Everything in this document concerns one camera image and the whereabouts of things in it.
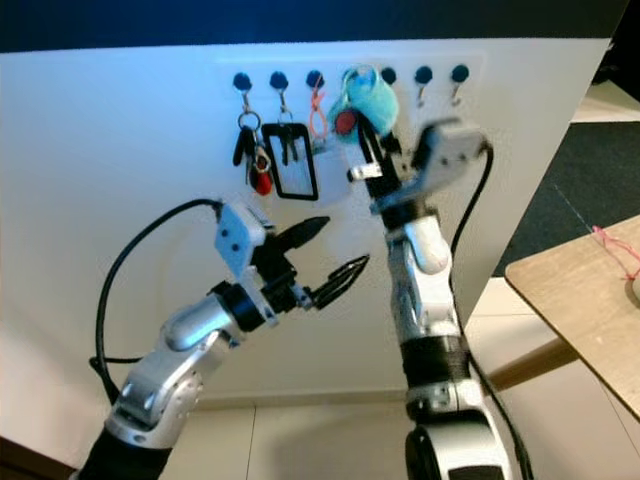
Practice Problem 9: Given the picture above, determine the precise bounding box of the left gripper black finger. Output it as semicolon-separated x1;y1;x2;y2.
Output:
312;256;371;309
278;216;331;253

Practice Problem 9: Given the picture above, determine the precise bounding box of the teal plush keychain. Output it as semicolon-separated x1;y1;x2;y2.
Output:
335;65;398;141

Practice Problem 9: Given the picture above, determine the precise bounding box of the key bunch with red fob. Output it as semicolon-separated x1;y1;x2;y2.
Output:
232;110;274;198

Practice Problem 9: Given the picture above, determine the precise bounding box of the white key rack bar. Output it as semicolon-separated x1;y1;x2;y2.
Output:
218;55;486;106

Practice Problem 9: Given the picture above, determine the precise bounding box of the dark grey rug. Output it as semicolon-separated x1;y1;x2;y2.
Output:
495;120;640;276

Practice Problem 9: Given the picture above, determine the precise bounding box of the light wooden table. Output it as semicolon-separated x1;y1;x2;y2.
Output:
488;215;640;421

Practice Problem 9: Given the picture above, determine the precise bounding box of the white partition board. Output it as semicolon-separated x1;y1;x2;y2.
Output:
0;38;613;401

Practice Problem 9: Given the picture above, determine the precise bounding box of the brown wooden furniture corner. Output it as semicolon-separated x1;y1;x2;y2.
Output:
0;462;51;480

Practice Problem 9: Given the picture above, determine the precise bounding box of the black frame card holder keychain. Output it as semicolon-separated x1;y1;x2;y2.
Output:
262;122;319;201

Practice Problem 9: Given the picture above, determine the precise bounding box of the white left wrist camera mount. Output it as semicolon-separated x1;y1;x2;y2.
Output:
215;196;277;301

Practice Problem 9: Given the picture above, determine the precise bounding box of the orange cord white tag keychain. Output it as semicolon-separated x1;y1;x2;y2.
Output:
308;88;346;191

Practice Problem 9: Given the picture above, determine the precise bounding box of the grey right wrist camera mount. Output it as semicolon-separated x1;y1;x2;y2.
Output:
415;118;491;191

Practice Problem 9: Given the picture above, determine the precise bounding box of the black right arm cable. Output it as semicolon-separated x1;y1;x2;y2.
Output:
445;145;536;480

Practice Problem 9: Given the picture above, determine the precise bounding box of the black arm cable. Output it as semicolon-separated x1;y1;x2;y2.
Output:
445;145;536;480
88;198;225;406

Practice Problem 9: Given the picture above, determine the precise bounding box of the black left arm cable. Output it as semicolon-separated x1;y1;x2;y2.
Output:
88;198;225;406

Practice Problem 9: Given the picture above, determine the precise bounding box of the pink cord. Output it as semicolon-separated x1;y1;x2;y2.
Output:
590;225;640;283

